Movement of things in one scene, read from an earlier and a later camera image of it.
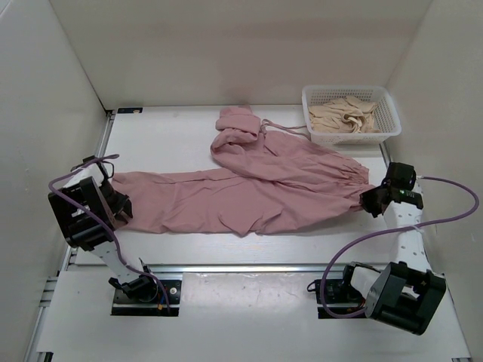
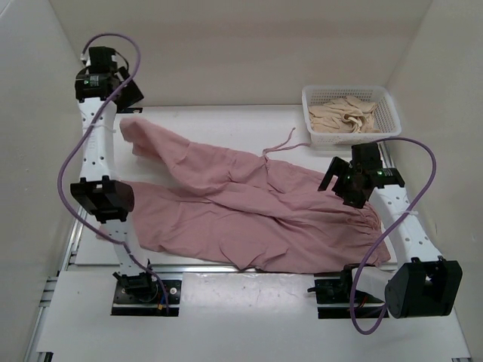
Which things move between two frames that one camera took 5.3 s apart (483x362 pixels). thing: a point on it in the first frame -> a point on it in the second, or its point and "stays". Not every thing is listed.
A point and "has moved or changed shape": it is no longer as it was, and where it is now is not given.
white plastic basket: [350, 115] stays
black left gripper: [121, 197] -> [130, 96]
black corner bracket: [129, 109] stays
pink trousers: [259, 179] has moved or changed shape
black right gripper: [367, 203] -> [336, 167]
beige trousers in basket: [348, 114] stays
